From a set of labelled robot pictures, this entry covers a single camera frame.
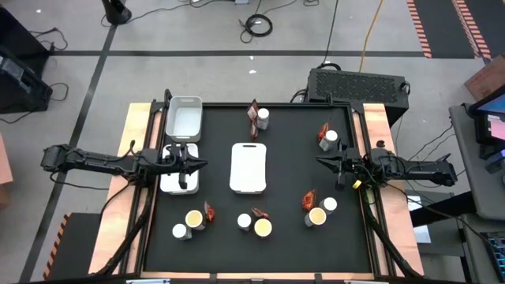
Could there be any computer monitor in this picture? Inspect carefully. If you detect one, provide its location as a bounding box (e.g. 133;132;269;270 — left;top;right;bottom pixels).
468;84;505;148

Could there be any black cable sleeve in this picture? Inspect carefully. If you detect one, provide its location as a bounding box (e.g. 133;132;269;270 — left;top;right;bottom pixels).
361;189;423;279
94;189;155;276

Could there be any grey desk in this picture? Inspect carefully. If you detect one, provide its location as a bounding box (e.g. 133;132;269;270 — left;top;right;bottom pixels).
448;103;505;222

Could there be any brown cardboard box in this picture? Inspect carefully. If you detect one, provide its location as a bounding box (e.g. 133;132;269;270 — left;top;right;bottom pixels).
464;54;505;102

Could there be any coiled black cable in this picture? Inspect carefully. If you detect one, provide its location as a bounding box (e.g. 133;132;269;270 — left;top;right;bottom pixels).
238;13;274;44

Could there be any black mat orange striped edge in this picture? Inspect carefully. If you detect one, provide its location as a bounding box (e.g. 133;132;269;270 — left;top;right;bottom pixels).
406;0;475;60
451;0;505;61
42;211;103;282

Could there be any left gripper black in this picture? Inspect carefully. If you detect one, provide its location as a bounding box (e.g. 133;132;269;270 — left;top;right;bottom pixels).
157;143;209;191

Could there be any dark cabinet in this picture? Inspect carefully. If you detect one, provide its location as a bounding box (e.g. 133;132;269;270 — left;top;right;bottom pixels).
0;4;51;76

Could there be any black desk leg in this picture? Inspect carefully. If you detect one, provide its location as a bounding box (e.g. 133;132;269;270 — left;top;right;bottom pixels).
409;190;477;229

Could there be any backlit keyboard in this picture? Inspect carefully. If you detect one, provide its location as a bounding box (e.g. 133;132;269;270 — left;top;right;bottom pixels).
478;230;505;284

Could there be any black computer case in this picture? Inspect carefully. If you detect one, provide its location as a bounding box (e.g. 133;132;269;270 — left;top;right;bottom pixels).
306;67;410;126

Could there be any white plastic bin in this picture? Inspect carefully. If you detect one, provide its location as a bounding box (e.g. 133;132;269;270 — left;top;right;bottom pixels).
165;95;204;144
229;142;268;196
159;142;200;196

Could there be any white-lid bagel seasoning jar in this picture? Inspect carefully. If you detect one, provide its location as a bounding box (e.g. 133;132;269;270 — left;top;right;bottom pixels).
256;107;271;131
171;223;193;241
318;196;339;216
237;213;253;232
318;129;339;153

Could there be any long black cable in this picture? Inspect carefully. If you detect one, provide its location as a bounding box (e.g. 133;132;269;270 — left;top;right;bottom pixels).
320;0;341;71

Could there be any black stand base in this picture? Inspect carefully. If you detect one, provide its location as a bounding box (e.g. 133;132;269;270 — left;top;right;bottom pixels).
100;0;133;26

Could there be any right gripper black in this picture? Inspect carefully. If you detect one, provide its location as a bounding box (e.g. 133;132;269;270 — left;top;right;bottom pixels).
316;145;370;191

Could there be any long yellow cable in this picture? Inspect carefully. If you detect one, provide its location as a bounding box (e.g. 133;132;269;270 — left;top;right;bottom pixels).
357;0;385;73

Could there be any black equipment case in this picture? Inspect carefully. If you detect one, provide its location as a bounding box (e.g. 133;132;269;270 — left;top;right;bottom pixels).
0;46;54;115

